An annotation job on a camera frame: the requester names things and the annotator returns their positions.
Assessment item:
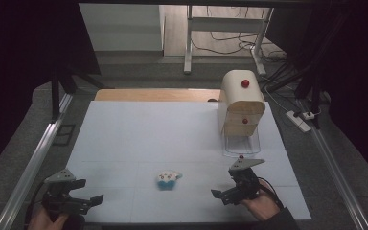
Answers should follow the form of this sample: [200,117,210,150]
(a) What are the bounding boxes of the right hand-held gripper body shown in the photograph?
[229,158,265,201]

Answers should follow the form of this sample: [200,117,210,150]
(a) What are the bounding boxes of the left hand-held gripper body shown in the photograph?
[41,168,86,221]

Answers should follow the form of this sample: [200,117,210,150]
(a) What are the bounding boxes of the clear drawer with red knob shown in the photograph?
[222,111,265,128]
[221,126,263,160]

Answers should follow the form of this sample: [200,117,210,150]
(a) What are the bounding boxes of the white and blue plush toy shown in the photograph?
[155,170,183,192]

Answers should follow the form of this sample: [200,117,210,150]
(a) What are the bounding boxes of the wooden drawer cabinet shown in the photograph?
[217,69,266,138]

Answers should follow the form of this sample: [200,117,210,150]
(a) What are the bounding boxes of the person's right hand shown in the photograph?
[241,180,282,221]

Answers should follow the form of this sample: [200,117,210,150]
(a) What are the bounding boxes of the person's left hand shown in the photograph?
[28,205,69,230]

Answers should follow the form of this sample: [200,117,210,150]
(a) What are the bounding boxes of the white power strip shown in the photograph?
[285,109,312,133]

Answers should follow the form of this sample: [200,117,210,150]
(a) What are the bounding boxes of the white table mat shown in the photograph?
[64,100,312,224]

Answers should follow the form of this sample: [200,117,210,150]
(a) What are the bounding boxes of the wooden table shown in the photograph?
[94,88,222,103]

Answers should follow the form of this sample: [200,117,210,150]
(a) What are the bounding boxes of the black curtain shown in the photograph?
[264,0,368,191]
[0,0,103,181]

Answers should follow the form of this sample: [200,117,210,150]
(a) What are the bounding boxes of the white partition panel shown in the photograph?
[78,3,167,53]

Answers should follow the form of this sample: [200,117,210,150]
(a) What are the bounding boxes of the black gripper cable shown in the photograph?
[25,181,54,230]
[258,176,286,211]

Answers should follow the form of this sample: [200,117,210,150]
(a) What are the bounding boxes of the aluminium rail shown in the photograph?
[296,99,368,230]
[0,92,75,230]

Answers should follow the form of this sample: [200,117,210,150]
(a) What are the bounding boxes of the white cable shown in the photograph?
[263,88,291,113]

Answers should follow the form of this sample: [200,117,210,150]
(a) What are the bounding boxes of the black floor cable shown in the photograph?
[191,32,288,63]

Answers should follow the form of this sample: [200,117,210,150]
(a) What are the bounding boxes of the white desk frame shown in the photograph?
[183,4,275,77]

